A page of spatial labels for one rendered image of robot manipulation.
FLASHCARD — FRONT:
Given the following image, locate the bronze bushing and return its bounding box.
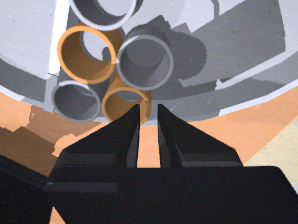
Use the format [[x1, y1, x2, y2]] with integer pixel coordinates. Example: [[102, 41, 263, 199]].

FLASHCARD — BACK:
[[102, 71, 151, 125], [57, 22, 123, 84]]

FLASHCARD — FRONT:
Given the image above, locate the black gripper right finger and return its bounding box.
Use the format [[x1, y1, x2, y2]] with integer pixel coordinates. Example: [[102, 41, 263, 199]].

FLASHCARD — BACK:
[[157, 104, 244, 167]]

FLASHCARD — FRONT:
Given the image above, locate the grey round turntable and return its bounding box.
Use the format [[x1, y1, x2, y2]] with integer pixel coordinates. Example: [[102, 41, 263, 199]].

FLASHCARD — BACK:
[[0, 0, 298, 127]]

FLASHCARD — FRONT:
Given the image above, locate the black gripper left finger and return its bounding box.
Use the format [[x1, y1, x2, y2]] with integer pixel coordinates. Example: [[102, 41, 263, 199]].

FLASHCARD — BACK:
[[53, 104, 140, 168]]

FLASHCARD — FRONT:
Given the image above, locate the grey metal bushing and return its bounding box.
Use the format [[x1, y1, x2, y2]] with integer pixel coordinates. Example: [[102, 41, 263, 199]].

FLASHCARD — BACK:
[[116, 24, 174, 91], [51, 74, 110, 123], [69, 0, 139, 31]]

